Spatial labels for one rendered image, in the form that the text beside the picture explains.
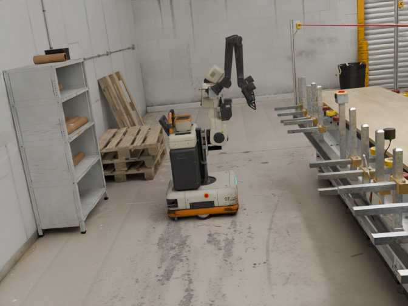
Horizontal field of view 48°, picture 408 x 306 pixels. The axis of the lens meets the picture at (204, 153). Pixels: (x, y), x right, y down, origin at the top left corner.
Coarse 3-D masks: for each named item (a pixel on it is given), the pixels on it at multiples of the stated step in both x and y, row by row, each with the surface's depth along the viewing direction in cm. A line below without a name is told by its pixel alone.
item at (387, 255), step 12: (336, 132) 415; (348, 132) 372; (348, 144) 375; (360, 144) 341; (372, 144) 313; (360, 156) 344; (372, 156) 314; (324, 168) 486; (372, 168) 316; (336, 180) 444; (348, 204) 393; (360, 216) 361; (360, 228) 372; (372, 228) 339; (384, 252) 306; (384, 264) 317; (396, 264) 285
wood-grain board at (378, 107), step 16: (352, 96) 463; (368, 96) 454; (384, 96) 444; (400, 96) 436; (336, 112) 397; (368, 112) 382; (384, 112) 375; (400, 112) 369; (400, 128) 322; (400, 144) 284
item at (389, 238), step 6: (372, 234) 162; (378, 234) 162; (384, 234) 161; (390, 234) 161; (396, 234) 160; (402, 234) 160; (372, 240) 162; (378, 240) 160; (384, 240) 160; (390, 240) 160; (396, 240) 160; (402, 240) 160
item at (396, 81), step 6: (396, 0) 476; (402, 0) 476; (396, 6) 478; (402, 6) 476; (396, 12) 479; (396, 18) 481; (396, 24) 483; (396, 30) 485; (396, 36) 486; (396, 42) 488; (396, 48) 490; (396, 54) 491; (396, 60) 493; (396, 66) 495; (396, 72) 496; (396, 78) 498; (396, 84) 500
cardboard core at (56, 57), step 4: (36, 56) 436; (40, 56) 436; (44, 56) 435; (48, 56) 435; (52, 56) 434; (56, 56) 434; (60, 56) 434; (64, 56) 441; (36, 60) 436; (40, 60) 435; (44, 60) 435; (48, 60) 435; (52, 60) 435; (56, 60) 435; (60, 60) 436; (64, 60) 436
